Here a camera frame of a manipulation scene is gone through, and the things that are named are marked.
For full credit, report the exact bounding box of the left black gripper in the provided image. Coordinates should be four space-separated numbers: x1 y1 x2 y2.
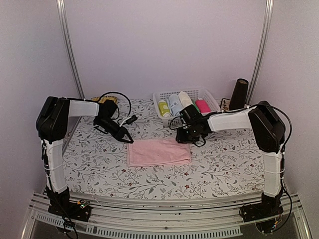
96 117 134 143

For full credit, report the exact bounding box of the white plastic basket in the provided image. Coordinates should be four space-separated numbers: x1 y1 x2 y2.
153 88 220 128

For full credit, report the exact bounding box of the pink towel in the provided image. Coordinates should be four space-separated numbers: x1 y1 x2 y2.
127 138 191 167

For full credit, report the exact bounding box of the cream white towel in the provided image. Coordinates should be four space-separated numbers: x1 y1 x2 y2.
178 91 194 109

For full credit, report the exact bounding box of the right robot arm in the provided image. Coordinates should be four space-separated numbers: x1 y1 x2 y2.
175 101 290 217

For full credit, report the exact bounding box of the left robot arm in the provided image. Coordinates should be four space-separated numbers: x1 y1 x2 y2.
36 96 134 216

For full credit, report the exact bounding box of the magenta rolled towel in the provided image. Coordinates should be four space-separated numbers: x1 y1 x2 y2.
195 99 211 113

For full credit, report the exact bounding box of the green rolled towel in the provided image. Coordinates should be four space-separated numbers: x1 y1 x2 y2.
191 99 201 112

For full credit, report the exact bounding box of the light blue rolled towel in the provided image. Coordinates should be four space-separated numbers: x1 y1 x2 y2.
168 94 184 117

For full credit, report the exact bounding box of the yellow dotted rolled towel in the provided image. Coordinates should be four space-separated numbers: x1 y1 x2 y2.
158 100 172 118

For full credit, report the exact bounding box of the floral coaster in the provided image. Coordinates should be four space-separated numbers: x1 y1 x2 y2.
220 98 230 111

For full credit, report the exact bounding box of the yellow woven mat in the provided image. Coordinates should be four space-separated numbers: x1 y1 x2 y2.
91 96 118 104

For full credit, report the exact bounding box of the dark brown tall cup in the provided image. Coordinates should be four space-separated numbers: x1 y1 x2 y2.
229 79 249 111

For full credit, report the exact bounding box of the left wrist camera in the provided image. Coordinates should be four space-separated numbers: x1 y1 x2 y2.
119 115 138 127

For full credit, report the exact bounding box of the aluminium front rail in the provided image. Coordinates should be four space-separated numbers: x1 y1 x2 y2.
22 193 312 239

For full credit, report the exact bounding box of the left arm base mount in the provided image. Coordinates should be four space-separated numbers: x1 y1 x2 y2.
48 200 92 222

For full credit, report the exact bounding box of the right aluminium frame post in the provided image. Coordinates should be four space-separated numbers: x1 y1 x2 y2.
250 0 274 87

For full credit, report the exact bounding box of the aluminium frame post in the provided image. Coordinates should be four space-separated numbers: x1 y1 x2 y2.
56 0 85 99
250 0 274 87

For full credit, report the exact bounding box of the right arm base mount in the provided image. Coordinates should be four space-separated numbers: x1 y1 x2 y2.
239 202 284 222

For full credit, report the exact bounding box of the left aluminium frame post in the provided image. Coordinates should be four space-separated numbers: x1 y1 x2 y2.
56 0 85 99

